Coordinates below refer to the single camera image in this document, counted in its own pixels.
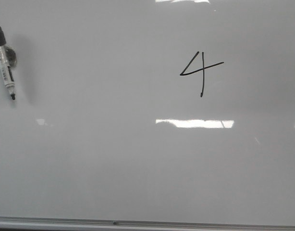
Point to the white black whiteboard marker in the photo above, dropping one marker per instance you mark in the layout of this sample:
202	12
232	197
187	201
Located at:
8	60

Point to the white whiteboard with aluminium frame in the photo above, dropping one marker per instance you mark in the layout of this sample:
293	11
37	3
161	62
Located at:
150	110

